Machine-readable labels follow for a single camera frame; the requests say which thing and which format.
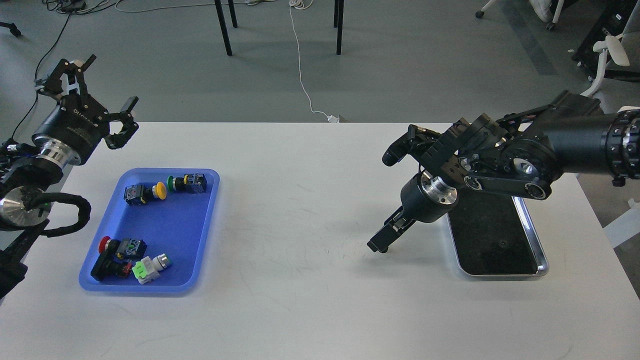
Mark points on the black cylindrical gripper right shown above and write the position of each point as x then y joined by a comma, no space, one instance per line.
423,198

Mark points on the white and green switch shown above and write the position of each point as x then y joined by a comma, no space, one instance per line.
148,268

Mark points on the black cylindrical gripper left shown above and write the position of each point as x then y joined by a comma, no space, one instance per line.
78,123

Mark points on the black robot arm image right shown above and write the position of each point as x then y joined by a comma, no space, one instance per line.
519,155

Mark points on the blue plastic tray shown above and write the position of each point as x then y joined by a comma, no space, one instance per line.
178,226

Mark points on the silver metal tray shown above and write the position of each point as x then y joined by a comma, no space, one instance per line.
481,220

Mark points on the black table leg left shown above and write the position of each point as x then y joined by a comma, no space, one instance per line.
222,23

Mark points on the green push button switch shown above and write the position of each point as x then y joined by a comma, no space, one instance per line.
193,183

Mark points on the black table leg right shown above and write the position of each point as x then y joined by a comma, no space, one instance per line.
338,19

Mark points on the white office chair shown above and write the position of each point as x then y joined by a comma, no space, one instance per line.
612,47

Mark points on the yellow push button switch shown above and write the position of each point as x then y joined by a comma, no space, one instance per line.
142,194

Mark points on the red push button switch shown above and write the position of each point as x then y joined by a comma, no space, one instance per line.
125,249

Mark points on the black table leg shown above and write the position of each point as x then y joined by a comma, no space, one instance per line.
338,19
222,23

